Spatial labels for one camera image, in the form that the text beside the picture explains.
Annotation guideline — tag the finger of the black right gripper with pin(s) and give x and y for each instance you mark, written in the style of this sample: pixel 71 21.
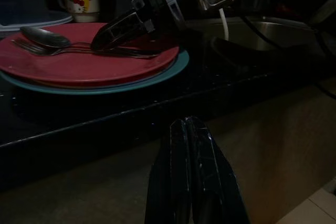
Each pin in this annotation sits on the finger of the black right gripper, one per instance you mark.
pixel 101 43

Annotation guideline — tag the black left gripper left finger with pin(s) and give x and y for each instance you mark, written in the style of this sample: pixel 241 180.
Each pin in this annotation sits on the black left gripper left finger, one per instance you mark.
pixel 170 187

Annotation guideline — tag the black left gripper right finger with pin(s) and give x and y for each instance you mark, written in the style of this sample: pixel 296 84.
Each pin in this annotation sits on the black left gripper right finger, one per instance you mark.
pixel 218 195

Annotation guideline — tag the silver metal fork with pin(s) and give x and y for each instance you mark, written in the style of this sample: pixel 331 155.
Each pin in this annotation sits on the silver metal fork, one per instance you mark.
pixel 136 54
pixel 29 47

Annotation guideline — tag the silver metal spoon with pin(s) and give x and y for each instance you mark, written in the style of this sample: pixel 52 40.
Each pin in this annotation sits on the silver metal spoon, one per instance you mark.
pixel 44 36

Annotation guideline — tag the pink plate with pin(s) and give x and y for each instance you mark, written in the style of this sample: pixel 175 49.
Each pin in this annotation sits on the pink plate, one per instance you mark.
pixel 78 66

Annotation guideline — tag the teal plate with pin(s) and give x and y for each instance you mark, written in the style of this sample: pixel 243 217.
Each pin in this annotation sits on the teal plate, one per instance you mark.
pixel 157 77

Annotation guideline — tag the white plastic container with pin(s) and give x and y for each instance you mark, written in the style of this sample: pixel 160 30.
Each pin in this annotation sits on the white plastic container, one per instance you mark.
pixel 26 1

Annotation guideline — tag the stainless steel sink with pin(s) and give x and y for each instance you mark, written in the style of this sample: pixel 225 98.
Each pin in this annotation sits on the stainless steel sink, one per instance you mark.
pixel 275 35

